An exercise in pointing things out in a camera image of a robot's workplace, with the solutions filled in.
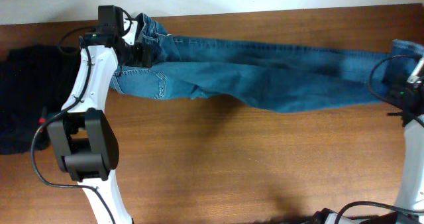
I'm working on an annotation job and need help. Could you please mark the blue denim jeans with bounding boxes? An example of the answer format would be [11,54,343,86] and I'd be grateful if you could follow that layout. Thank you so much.
[110,14,423,113]

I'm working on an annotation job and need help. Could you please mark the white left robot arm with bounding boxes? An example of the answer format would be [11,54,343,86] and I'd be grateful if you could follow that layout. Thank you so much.
[41,5,152,223]

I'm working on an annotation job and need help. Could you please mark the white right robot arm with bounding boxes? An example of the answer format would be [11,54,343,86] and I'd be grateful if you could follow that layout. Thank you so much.
[309,80,423,224]

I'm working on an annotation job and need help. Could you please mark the black fabric bag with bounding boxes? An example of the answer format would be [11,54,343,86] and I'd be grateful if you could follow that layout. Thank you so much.
[1,45,80,155]

